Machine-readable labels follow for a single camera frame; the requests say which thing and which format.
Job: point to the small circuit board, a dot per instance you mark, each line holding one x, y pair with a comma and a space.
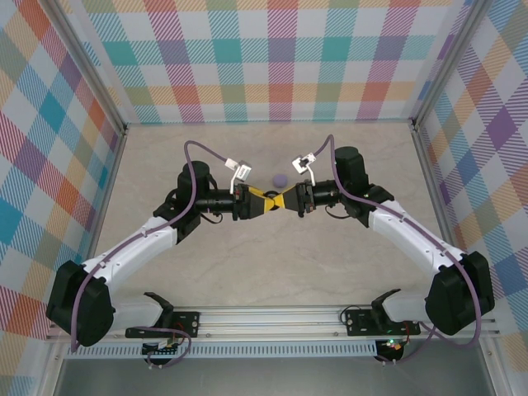
161, 350
392, 345

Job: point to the aluminium table side rail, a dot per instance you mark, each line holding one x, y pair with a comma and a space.
433, 185
108, 181

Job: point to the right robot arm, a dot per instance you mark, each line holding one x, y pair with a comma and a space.
412, 235

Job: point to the aluminium mounting rail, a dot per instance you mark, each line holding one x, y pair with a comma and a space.
268, 319

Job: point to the grey metal sheet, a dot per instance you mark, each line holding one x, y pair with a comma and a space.
268, 379

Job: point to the purple earbud charging case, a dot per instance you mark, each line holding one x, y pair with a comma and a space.
280, 180

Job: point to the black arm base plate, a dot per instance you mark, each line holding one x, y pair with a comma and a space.
187, 323
359, 323

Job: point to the black earbud charging case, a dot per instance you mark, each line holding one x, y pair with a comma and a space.
268, 192

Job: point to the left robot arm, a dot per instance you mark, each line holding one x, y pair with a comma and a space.
136, 243

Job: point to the aluminium frame post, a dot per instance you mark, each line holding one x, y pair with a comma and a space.
91, 68
449, 62

